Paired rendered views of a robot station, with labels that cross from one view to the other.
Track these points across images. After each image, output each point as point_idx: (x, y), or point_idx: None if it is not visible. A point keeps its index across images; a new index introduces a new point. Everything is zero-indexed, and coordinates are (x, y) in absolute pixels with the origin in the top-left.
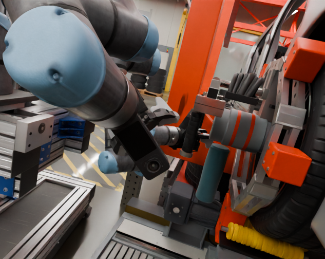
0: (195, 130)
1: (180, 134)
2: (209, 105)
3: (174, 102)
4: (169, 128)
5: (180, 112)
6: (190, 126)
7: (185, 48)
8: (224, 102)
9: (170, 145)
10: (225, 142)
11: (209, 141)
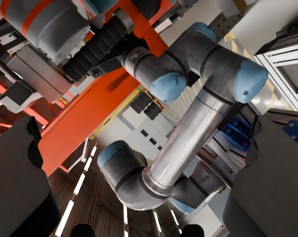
0: (86, 48)
1: (124, 55)
2: (38, 75)
3: (123, 90)
4: (132, 73)
5: (123, 76)
6: (90, 59)
7: (83, 133)
8: (8, 67)
9: (146, 48)
10: (63, 3)
11: (95, 22)
